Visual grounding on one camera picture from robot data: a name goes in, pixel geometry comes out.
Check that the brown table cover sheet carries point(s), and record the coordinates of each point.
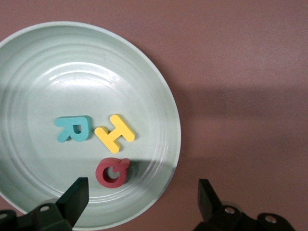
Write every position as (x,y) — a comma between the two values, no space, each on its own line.
(240,60)

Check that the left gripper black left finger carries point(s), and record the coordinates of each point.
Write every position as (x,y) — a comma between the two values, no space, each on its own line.
(72,204)

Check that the cyan foam capital R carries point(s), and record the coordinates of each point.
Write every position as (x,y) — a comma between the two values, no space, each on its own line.
(72,120)

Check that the red foam capital Q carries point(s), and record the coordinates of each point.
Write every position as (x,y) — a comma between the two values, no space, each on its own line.
(99,173)

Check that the pale green round plate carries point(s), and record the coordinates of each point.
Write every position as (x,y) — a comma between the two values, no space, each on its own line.
(72,72)

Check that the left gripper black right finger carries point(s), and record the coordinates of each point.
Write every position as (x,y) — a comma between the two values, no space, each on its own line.
(210,207)

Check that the yellow foam capital H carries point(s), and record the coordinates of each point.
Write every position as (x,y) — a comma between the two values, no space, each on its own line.
(114,134)

